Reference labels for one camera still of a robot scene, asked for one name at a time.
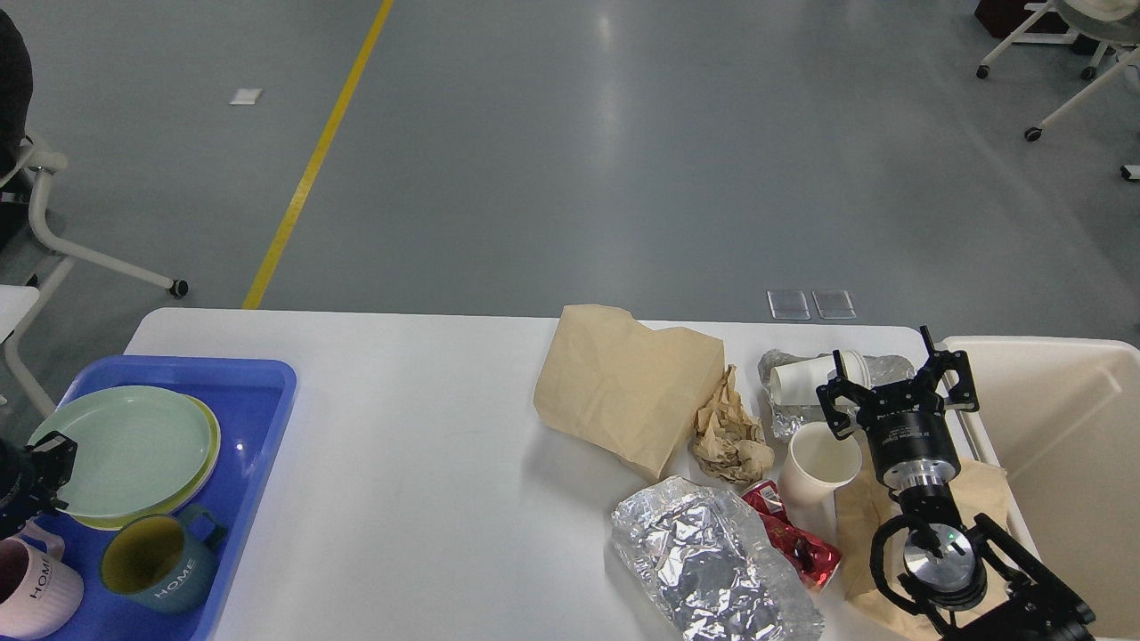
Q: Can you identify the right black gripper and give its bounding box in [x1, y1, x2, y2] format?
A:
[817, 326, 982, 489]

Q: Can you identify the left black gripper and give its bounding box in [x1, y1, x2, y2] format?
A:
[1, 433, 78, 539]

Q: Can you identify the light green plate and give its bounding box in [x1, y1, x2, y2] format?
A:
[29, 386, 210, 518]

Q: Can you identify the pink home mug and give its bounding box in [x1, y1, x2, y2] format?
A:
[1, 521, 86, 640]

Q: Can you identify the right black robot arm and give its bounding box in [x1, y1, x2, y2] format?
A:
[816, 326, 1096, 640]

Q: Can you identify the brown paper bag under arm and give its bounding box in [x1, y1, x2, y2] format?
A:
[834, 453, 1013, 640]

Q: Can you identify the small crumpled foil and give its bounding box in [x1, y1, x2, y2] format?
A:
[758, 349, 917, 443]

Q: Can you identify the yellow plate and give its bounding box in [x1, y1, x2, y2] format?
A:
[72, 393, 221, 532]

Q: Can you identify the lying white paper cup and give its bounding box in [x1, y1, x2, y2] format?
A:
[770, 350, 872, 407]

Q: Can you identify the upright white paper cup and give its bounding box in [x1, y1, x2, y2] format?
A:
[777, 422, 863, 508]

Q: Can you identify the dark teal home mug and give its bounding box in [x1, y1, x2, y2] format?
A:
[99, 504, 229, 615]

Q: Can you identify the beige plastic bin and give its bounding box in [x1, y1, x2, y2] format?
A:
[945, 336, 1139, 640]

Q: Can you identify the crumpled brown paper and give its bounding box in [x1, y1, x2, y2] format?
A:
[689, 365, 775, 484]

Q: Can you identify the white side table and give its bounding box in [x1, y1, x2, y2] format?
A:
[0, 285, 59, 419]

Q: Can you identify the red snack wrapper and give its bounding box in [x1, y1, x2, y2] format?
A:
[742, 480, 842, 593]

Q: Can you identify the blue plastic tray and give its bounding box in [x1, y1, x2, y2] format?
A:
[36, 354, 298, 640]

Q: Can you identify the crumpled aluminium foil sheet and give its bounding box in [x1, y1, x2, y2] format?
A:
[611, 474, 827, 640]

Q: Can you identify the large brown paper bag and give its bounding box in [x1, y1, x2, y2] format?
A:
[534, 305, 726, 482]

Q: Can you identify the white chair base right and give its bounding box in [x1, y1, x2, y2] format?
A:
[976, 0, 1140, 182]

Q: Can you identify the white chair frame left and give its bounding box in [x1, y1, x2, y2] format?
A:
[0, 9, 190, 297]

